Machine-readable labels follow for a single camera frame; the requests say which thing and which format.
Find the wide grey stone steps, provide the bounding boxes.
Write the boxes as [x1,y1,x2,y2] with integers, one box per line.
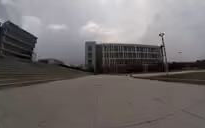
[0,53,93,91]

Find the grey paved plaza ground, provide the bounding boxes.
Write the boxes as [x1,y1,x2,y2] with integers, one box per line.
[0,73,205,128]

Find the dark building with pale bands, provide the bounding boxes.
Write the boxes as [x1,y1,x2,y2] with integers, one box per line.
[0,20,39,61]

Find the tall lamp pole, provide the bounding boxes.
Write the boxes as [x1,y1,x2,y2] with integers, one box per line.
[158,32,170,76]

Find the grass strip with kerb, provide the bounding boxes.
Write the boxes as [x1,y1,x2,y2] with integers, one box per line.
[131,69,205,87]

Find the row of dark trees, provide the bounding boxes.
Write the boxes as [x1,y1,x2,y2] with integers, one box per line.
[168,58,205,71]

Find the low distant building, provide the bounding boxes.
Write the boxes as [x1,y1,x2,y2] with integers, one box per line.
[37,58,65,66]

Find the long building with white grid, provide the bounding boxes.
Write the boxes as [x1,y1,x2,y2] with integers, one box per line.
[84,40,164,75]

